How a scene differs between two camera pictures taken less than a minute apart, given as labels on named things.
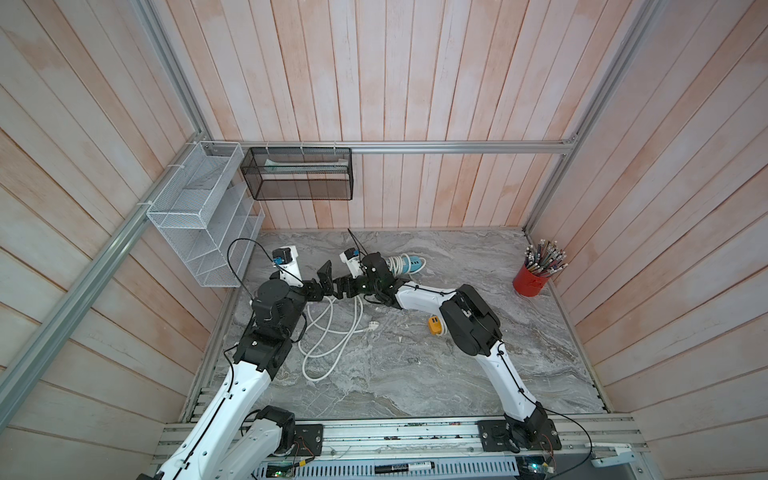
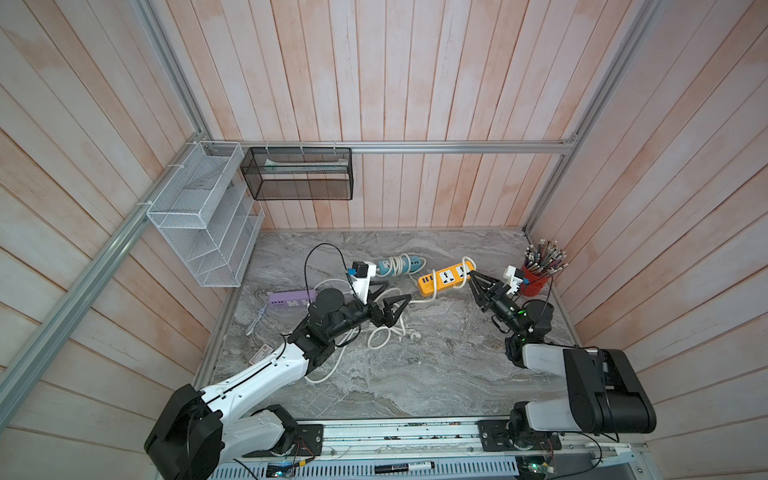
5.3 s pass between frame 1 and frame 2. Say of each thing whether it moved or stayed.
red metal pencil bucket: stayed
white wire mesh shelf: stayed
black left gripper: moved
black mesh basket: stayed
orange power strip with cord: moved
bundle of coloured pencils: stayed
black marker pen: stayed
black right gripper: moved
